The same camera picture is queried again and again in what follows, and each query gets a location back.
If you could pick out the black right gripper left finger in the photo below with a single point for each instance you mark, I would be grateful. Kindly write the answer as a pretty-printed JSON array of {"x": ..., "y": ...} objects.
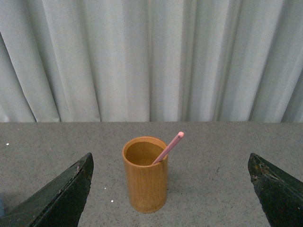
[{"x": 60, "y": 203}]

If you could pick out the pink chopstick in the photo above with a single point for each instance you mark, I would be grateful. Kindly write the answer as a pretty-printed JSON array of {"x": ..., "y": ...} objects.
[{"x": 170, "y": 146}]

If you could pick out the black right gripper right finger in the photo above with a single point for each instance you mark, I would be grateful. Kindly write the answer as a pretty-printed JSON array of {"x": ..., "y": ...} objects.
[{"x": 279, "y": 193}]

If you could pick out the white curtain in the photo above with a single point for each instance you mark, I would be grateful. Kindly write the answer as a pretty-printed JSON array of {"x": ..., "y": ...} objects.
[{"x": 151, "y": 60}]

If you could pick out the bamboo chopstick holder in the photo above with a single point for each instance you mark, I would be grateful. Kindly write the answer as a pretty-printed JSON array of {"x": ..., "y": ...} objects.
[{"x": 147, "y": 182}]

